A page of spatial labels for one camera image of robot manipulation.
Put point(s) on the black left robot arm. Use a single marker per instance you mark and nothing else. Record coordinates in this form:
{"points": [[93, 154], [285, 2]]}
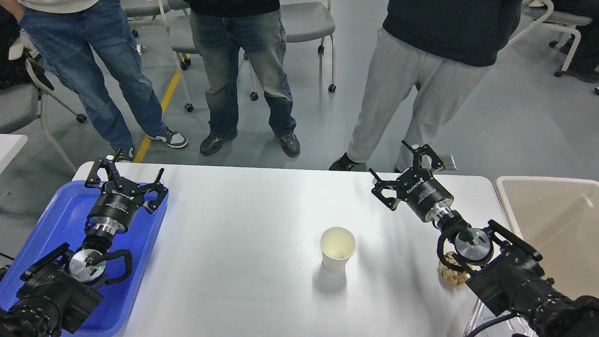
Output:
{"points": [[80, 269]]}

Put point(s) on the person in blue jeans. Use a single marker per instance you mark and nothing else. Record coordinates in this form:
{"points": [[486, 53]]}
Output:
{"points": [[69, 34]]}

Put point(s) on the white side table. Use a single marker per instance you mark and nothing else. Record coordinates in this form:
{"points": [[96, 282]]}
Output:
{"points": [[10, 146]]}

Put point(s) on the crumpled brown paper ball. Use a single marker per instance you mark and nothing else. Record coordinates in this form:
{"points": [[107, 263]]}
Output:
{"points": [[449, 275]]}

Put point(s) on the grey chair top right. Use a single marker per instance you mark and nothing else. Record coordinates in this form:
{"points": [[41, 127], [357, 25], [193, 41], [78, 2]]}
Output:
{"points": [[543, 14]]}

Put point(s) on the grey chair centre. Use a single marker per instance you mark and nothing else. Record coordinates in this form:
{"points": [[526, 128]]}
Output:
{"points": [[308, 21]]}

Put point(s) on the white paper cup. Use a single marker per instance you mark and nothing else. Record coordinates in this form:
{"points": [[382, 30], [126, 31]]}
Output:
{"points": [[337, 246]]}

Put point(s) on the blue plastic tray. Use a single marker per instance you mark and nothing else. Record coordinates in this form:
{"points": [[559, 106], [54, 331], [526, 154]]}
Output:
{"points": [[63, 222]]}

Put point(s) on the grey chair behind legs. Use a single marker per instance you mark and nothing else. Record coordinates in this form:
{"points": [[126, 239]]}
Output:
{"points": [[173, 15]]}

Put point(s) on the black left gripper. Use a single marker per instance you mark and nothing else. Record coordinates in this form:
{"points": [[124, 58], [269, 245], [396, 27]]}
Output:
{"points": [[115, 204]]}

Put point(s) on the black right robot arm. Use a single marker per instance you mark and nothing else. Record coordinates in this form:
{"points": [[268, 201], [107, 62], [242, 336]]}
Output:
{"points": [[504, 271]]}

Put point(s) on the grey chair left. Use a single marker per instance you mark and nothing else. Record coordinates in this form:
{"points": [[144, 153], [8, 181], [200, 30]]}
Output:
{"points": [[24, 103]]}

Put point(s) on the aluminium foil tray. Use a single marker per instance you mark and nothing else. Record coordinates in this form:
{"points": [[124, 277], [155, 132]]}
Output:
{"points": [[481, 315]]}

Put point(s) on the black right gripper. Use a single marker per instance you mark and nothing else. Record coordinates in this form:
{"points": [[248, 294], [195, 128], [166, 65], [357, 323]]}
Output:
{"points": [[416, 186]]}

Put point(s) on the person in grey sweatpants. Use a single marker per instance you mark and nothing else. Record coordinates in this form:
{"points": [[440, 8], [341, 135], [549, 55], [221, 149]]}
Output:
{"points": [[443, 48]]}

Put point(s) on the beige plastic bin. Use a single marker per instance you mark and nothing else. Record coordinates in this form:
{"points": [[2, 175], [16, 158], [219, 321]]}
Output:
{"points": [[560, 218]]}

